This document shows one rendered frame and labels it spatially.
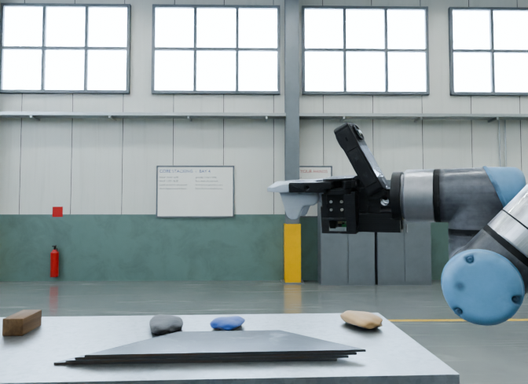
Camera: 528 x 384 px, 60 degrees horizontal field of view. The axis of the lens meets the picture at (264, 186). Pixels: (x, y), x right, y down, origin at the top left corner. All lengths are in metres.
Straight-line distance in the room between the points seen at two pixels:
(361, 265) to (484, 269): 8.27
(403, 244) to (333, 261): 1.34
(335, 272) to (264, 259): 1.45
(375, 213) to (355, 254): 8.03
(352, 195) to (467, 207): 0.15
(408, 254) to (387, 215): 8.30
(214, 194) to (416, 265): 4.06
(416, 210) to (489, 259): 0.18
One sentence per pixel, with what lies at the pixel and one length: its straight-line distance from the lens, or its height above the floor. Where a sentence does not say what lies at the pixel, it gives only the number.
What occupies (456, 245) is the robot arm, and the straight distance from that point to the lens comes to 0.66.
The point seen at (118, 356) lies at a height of 1.07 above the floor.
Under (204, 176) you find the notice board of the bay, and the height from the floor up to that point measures 2.05.
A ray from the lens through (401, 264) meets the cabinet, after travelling 8.95.
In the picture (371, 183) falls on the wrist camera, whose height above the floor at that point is 1.45.
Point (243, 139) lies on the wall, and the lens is 9.19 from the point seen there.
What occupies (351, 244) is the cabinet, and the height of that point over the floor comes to 0.75.
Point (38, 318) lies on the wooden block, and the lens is 1.63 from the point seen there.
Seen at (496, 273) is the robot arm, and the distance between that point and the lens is 0.51.
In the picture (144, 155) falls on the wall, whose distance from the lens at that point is 9.40.
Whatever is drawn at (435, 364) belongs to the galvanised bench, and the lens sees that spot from 1.23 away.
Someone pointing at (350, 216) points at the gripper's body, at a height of 1.41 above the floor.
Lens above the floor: 1.42
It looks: 3 degrees up
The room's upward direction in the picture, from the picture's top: straight up
